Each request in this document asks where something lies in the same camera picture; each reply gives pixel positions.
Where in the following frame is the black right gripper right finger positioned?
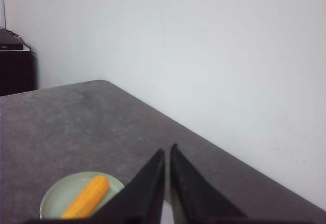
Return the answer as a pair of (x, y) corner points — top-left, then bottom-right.
(170, 144), (246, 223)

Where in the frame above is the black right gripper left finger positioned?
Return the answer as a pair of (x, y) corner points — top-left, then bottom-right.
(88, 148), (166, 224)

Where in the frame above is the yellow corn cob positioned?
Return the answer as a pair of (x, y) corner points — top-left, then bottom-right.
(60, 175), (109, 219)

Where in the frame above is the green round plate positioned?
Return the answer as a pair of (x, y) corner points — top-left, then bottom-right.
(39, 172), (124, 219)

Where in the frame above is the black cabinet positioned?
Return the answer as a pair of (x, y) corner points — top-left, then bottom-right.
(1, 46), (38, 96)

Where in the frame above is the black box on cabinet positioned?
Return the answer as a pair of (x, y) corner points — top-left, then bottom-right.
(0, 29), (23, 51)

